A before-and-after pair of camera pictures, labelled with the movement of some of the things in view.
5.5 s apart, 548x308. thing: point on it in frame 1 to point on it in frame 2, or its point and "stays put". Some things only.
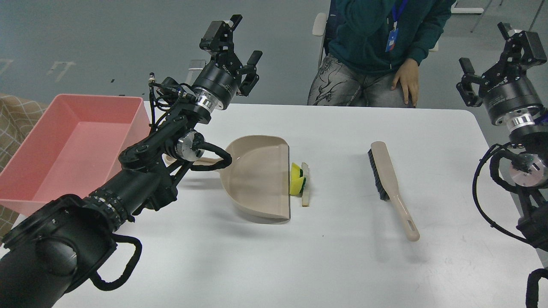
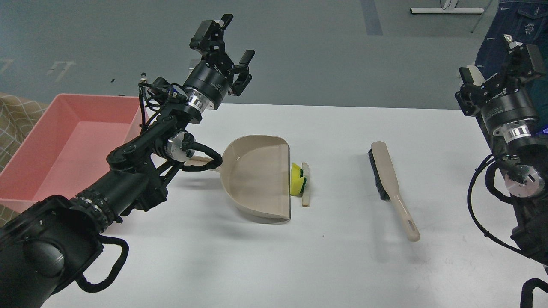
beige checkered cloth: (19, 117) stays put
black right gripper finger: (466, 66) to (468, 84)
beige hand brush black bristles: (385, 182) stays put
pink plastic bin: (76, 145) stays put
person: (374, 49) to (527, 20)
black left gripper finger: (219, 36) to (210, 37)
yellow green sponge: (297, 181) stays put
